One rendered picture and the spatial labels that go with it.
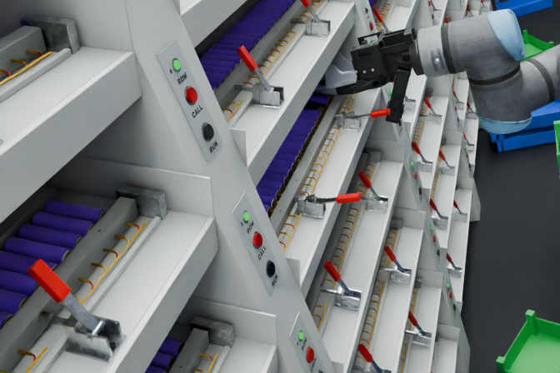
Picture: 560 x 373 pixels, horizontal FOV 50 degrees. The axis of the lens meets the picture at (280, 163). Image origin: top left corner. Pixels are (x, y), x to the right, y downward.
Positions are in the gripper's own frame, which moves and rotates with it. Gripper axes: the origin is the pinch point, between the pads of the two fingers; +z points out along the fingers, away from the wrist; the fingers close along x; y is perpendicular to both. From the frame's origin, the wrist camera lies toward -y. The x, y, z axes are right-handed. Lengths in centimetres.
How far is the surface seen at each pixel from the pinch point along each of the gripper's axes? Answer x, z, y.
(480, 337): -24, -10, -95
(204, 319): 61, -1, -1
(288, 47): 16.8, -3.5, 14.7
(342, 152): 17.2, -6.1, -5.8
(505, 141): -127, -16, -91
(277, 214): 39.6, -2.7, -1.9
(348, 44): -10.0, -4.3, 4.2
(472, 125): -127, -5, -81
